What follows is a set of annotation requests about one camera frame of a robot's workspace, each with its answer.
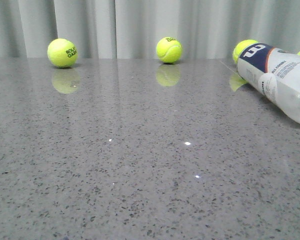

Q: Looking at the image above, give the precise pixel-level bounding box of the white blue tennis ball can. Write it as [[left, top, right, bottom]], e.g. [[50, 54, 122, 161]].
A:
[[236, 42, 300, 124]]

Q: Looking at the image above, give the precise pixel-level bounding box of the middle yellow tennis ball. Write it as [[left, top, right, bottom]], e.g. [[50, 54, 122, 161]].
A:
[[156, 37, 183, 64]]

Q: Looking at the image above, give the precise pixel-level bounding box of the left yellow tennis ball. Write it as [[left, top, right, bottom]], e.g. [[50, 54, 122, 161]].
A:
[[47, 38, 78, 68]]

